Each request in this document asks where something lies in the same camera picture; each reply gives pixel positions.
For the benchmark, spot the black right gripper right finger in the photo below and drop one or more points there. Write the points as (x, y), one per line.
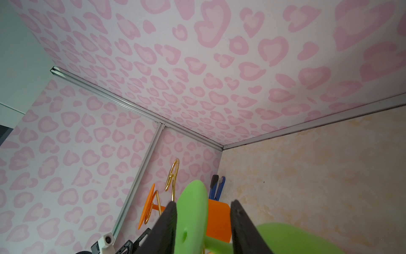
(245, 237)

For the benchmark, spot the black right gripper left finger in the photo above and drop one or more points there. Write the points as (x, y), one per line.
(161, 239)

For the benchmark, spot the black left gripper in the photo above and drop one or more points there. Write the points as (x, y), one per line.
(131, 247)

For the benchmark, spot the green plastic wine glass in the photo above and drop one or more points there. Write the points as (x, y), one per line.
(192, 218)

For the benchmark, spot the orange wine glass rear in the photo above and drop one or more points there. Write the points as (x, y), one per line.
(218, 225)

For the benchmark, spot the blue black stapler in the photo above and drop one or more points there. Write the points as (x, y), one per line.
(216, 187)

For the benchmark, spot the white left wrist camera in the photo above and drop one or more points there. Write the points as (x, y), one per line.
(105, 245)

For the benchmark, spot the gold wire glass rack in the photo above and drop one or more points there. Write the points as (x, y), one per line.
(171, 177)

